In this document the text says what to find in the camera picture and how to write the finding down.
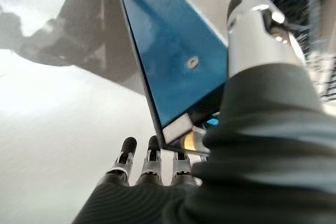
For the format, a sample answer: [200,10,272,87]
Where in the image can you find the right robot hand dark glove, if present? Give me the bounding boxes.
[72,0,336,224]

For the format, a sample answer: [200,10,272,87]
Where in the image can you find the dishwasher door with blue film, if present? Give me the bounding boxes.
[114,0,242,154]

